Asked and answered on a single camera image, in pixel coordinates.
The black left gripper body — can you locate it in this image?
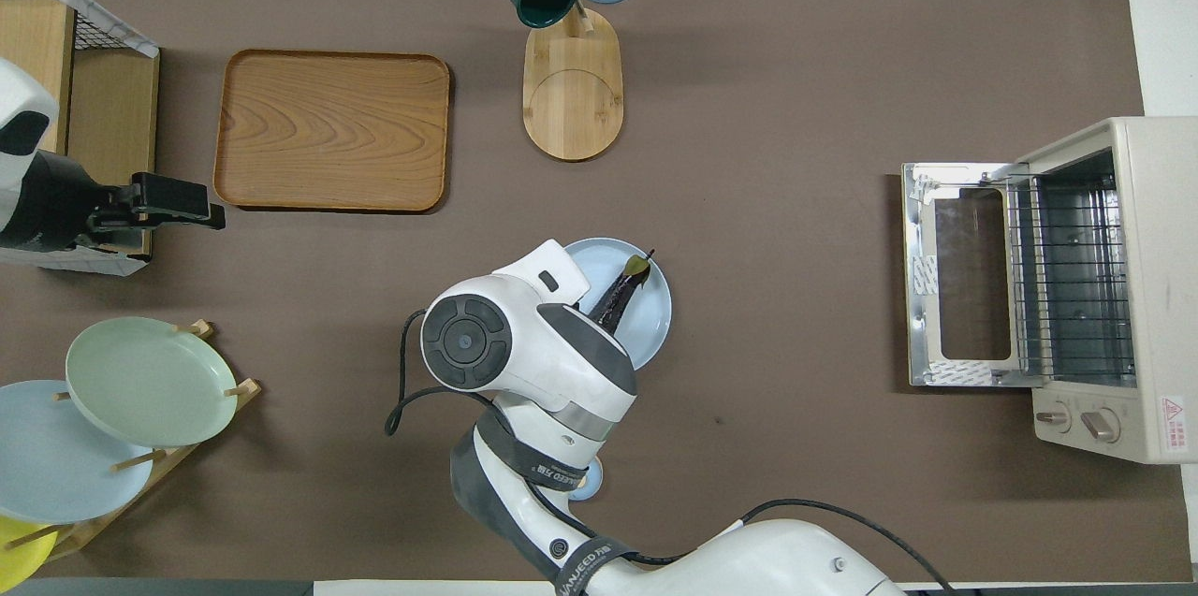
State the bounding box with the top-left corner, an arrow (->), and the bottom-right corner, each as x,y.
0,150 -> 132,252

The dark purple eggplant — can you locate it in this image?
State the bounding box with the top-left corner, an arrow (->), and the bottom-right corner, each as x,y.
586,249 -> 654,336

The light blue ridged plate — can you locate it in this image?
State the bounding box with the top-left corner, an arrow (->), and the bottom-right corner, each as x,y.
562,238 -> 673,373

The cream toaster oven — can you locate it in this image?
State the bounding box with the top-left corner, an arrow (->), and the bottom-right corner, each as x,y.
901,116 -> 1198,466

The pale green plate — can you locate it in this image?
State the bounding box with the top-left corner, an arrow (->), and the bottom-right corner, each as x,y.
66,316 -> 240,447

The wooden serving tray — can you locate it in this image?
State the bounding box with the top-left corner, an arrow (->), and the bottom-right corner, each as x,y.
213,50 -> 452,213

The wooden plate rack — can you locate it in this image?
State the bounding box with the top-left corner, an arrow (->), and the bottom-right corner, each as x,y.
19,320 -> 262,561

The light blue racked plate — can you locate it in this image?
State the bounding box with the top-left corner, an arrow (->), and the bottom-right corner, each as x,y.
0,379 -> 155,525

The yellow plate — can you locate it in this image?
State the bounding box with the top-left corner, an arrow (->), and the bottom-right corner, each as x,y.
0,516 -> 57,593

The wooden mug tree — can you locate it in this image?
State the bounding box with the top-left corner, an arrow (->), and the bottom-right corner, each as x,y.
496,0 -> 647,162

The brown table mat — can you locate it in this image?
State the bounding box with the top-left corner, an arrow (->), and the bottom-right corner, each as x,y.
0,0 -> 1198,583

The wire and wood shelf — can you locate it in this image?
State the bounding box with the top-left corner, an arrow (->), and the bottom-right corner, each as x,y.
0,0 -> 160,277

